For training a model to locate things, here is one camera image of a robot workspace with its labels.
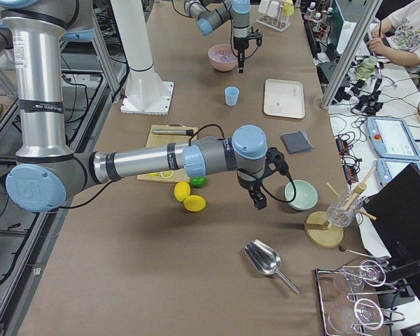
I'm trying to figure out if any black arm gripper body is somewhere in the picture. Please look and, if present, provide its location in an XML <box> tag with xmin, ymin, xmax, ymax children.
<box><xmin>237</xmin><ymin>147</ymin><xmax>288</xmax><ymax>202</ymax></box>

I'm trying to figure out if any black wire glass rack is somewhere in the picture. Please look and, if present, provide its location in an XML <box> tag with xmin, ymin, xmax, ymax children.
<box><xmin>314</xmin><ymin>259</ymin><xmax>405</xmax><ymax>335</ymax></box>

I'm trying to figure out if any teach pendant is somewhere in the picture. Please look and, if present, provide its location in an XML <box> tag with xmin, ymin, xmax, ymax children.
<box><xmin>376</xmin><ymin>157</ymin><xmax>420</xmax><ymax>187</ymax></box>
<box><xmin>366</xmin><ymin>116</ymin><xmax>420</xmax><ymax>161</ymax></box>

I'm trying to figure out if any pile of clear ice cubes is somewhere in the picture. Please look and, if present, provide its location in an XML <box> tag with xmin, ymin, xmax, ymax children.
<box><xmin>209</xmin><ymin>45</ymin><xmax>237</xmax><ymax>63</ymax></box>

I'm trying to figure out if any steel muddler black tip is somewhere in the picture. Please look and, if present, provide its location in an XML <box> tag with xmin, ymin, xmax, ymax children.
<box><xmin>151</xmin><ymin>129</ymin><xmax>194</xmax><ymax>137</ymax></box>

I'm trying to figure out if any clear glass on stand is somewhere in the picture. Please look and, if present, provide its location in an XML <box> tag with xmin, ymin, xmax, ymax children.
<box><xmin>326</xmin><ymin>190</ymin><xmax>364</xmax><ymax>228</ymax></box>

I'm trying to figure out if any grey folded cloth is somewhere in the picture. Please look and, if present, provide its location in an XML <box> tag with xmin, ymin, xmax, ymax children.
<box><xmin>281</xmin><ymin>130</ymin><xmax>314</xmax><ymax>154</ymax></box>

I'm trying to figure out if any white cup drying rack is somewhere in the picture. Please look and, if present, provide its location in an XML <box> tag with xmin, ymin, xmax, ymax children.
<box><xmin>256</xmin><ymin>0</ymin><xmax>295</xmax><ymax>32</ymax></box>

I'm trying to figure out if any lower teach pendant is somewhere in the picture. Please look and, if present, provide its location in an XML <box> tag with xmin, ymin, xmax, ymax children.
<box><xmin>376</xmin><ymin>157</ymin><xmax>420</xmax><ymax>187</ymax></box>

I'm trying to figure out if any yellow lemon upper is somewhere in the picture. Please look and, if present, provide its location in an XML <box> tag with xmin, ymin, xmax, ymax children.
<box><xmin>174</xmin><ymin>181</ymin><xmax>191</xmax><ymax>202</ymax></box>

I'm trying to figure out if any black monitor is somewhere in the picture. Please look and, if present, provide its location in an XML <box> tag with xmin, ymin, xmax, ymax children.
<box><xmin>364</xmin><ymin>163</ymin><xmax>420</xmax><ymax>266</ymax></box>

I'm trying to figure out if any yellow lemon lower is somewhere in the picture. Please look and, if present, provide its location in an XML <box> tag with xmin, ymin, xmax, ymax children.
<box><xmin>183</xmin><ymin>195</ymin><xmax>207</xmax><ymax>212</ymax></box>

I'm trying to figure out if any cream rabbit tray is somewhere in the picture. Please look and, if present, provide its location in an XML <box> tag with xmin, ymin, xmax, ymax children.
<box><xmin>263</xmin><ymin>78</ymin><xmax>305</xmax><ymax>119</ymax></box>

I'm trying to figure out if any bamboo cutting board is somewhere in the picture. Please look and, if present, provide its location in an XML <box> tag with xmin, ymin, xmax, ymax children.
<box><xmin>136</xmin><ymin>124</ymin><xmax>198</xmax><ymax>183</ymax></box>

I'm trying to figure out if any light blue plastic cup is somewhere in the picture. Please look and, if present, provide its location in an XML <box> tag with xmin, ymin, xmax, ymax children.
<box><xmin>224</xmin><ymin>86</ymin><xmax>239</xmax><ymax>106</ymax></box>

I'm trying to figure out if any pink bowl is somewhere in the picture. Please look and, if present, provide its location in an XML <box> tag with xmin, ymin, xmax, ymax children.
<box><xmin>208</xmin><ymin>44</ymin><xmax>237</xmax><ymax>72</ymax></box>

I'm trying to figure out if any wooden cup stand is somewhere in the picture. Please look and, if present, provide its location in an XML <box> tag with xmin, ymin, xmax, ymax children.
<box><xmin>304</xmin><ymin>167</ymin><xmax>377</xmax><ymax>248</ymax></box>

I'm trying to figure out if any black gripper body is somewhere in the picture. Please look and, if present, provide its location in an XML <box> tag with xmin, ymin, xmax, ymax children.
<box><xmin>232</xmin><ymin>26</ymin><xmax>263</xmax><ymax>53</ymax></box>

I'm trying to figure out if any green lime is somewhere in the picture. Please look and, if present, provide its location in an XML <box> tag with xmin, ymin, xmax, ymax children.
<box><xmin>189</xmin><ymin>176</ymin><xmax>207</xmax><ymax>188</ymax></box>

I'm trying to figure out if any white robot pillar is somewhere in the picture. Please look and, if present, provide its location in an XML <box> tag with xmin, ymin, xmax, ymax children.
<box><xmin>111</xmin><ymin>0</ymin><xmax>153</xmax><ymax>72</ymax></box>

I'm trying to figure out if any mint green bowl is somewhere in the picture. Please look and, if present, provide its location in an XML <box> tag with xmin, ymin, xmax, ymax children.
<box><xmin>288</xmin><ymin>180</ymin><xmax>319</xmax><ymax>211</ymax></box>

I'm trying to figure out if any yellow lemon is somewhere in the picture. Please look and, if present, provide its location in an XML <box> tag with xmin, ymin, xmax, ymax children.
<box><xmin>183</xmin><ymin>195</ymin><xmax>207</xmax><ymax>212</ymax></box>
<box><xmin>174</xmin><ymin>181</ymin><xmax>191</xmax><ymax>202</ymax></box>

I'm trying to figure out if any upper teach pendant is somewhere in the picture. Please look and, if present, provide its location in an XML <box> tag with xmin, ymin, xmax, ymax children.
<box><xmin>366</xmin><ymin>116</ymin><xmax>420</xmax><ymax>161</ymax></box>

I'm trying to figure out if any seated person white shirt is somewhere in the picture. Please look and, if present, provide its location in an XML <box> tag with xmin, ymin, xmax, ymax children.
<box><xmin>367</xmin><ymin>1</ymin><xmax>420</xmax><ymax>89</ymax></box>

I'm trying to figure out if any steel ice scoop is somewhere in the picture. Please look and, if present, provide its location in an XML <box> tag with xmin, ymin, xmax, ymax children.
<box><xmin>244</xmin><ymin>239</ymin><xmax>300</xmax><ymax>295</ymax></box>

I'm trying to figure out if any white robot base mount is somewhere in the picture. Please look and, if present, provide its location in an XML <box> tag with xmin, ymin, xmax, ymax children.
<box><xmin>120</xmin><ymin>68</ymin><xmax>174</xmax><ymax>116</ymax></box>

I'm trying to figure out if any aluminium frame post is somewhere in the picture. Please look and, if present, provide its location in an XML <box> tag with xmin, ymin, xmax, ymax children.
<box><xmin>321</xmin><ymin>0</ymin><xmax>382</xmax><ymax>110</ymax></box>

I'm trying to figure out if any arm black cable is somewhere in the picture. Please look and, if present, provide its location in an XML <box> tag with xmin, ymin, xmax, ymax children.
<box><xmin>260</xmin><ymin>171</ymin><xmax>298</xmax><ymax>204</ymax></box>

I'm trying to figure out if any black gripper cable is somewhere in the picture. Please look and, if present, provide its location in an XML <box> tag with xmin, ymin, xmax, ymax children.
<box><xmin>227</xmin><ymin>20</ymin><xmax>262</xmax><ymax>62</ymax></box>

